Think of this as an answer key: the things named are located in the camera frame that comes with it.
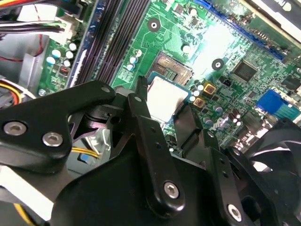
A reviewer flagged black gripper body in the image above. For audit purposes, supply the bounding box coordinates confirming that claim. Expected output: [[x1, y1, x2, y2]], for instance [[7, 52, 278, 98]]
[[50, 150, 245, 226]]

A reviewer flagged silver CPU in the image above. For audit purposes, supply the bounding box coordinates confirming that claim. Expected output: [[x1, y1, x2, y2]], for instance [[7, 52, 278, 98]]
[[146, 75, 190, 124]]

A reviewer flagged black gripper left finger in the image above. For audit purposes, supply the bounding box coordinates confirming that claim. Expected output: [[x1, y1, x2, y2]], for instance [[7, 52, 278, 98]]
[[0, 75, 186, 213]]

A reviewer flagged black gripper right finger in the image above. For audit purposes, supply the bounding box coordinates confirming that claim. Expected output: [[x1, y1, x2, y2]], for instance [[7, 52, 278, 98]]
[[175, 103, 301, 226]]

